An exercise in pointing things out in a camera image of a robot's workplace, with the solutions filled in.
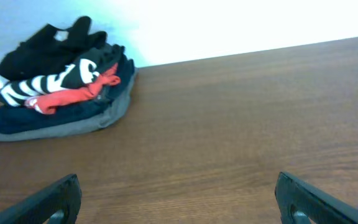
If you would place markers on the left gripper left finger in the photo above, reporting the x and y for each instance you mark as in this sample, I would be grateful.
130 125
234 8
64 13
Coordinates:
59 202

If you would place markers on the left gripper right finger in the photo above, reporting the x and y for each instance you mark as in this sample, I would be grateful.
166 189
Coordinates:
300 202

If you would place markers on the black t-shirt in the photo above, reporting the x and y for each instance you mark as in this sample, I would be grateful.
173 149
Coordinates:
43 54

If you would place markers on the navy folded shirt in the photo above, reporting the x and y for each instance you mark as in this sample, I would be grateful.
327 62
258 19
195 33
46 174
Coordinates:
18 119

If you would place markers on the red folded shirt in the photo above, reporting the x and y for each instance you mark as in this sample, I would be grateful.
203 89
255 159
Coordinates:
48 104

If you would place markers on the grey folded shirt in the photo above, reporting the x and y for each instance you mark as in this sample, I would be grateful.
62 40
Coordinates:
115 111

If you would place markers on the black Nike folded shirt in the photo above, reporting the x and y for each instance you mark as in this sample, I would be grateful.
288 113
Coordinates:
84 70

